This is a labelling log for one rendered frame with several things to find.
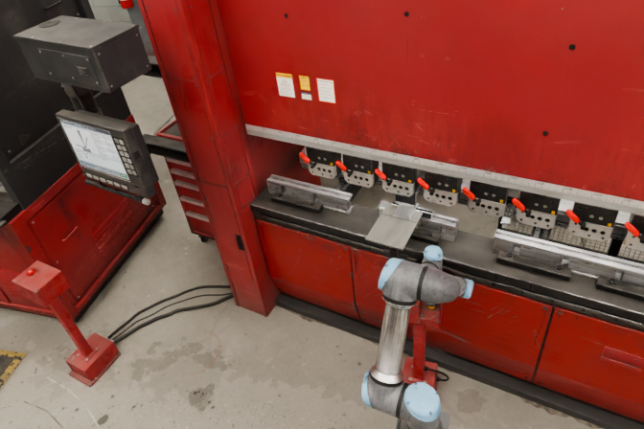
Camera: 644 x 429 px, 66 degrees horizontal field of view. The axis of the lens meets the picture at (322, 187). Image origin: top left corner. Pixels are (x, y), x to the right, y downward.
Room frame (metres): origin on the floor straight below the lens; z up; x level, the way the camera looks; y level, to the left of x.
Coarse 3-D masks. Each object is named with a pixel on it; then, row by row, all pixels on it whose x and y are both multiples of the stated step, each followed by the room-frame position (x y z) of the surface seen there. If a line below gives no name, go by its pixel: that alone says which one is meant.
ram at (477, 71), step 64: (256, 0) 2.14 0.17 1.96; (320, 0) 1.97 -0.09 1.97; (384, 0) 1.83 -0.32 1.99; (448, 0) 1.70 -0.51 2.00; (512, 0) 1.59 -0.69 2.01; (576, 0) 1.49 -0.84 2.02; (640, 0) 1.40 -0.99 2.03; (256, 64) 2.17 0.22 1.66; (320, 64) 1.99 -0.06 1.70; (384, 64) 1.83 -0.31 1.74; (448, 64) 1.70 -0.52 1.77; (512, 64) 1.58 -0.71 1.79; (576, 64) 1.47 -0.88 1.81; (640, 64) 1.37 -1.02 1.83; (320, 128) 2.01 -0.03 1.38; (384, 128) 1.84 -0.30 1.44; (448, 128) 1.69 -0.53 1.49; (512, 128) 1.56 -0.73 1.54; (576, 128) 1.45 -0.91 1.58; (640, 128) 1.35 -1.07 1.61; (640, 192) 1.31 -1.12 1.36
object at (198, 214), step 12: (168, 132) 2.89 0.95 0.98; (180, 168) 2.81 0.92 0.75; (180, 180) 2.83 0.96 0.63; (192, 180) 2.77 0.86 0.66; (180, 192) 2.85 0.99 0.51; (192, 192) 2.79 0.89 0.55; (192, 204) 2.81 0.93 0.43; (192, 216) 2.81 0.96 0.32; (204, 216) 2.76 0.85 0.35; (192, 228) 2.86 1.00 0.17; (204, 228) 2.79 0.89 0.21; (204, 240) 2.85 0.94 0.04
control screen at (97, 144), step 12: (60, 120) 2.07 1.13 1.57; (72, 132) 2.04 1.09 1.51; (84, 132) 1.99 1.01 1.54; (96, 132) 1.94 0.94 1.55; (108, 132) 1.89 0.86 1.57; (72, 144) 2.07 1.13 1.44; (84, 144) 2.01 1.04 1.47; (96, 144) 1.96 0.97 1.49; (108, 144) 1.91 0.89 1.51; (96, 156) 1.98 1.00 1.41; (108, 156) 1.93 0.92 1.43; (96, 168) 2.01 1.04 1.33; (108, 168) 1.95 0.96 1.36; (120, 168) 1.90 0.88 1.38
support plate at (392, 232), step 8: (384, 208) 1.83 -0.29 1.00; (392, 208) 1.83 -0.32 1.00; (384, 216) 1.77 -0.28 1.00; (392, 216) 1.76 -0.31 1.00; (416, 216) 1.74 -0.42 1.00; (376, 224) 1.73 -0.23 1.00; (384, 224) 1.72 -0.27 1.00; (392, 224) 1.71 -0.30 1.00; (400, 224) 1.70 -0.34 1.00; (408, 224) 1.70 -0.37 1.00; (416, 224) 1.69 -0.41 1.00; (376, 232) 1.67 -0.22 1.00; (384, 232) 1.67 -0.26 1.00; (392, 232) 1.66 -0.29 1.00; (400, 232) 1.65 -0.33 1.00; (408, 232) 1.65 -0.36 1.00; (368, 240) 1.63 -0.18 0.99; (376, 240) 1.62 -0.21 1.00; (384, 240) 1.61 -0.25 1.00; (392, 240) 1.60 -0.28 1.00; (400, 240) 1.60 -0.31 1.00; (400, 248) 1.55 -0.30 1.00
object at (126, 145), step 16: (64, 112) 2.08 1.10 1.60; (80, 112) 2.12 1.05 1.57; (112, 128) 1.87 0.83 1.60; (128, 128) 1.86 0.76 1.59; (128, 144) 1.83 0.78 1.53; (144, 144) 1.92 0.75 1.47; (128, 160) 1.84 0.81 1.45; (144, 160) 1.87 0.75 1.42; (96, 176) 2.02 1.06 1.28; (112, 176) 1.95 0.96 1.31; (128, 176) 1.88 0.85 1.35; (144, 176) 1.84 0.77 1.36; (144, 192) 1.84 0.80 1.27
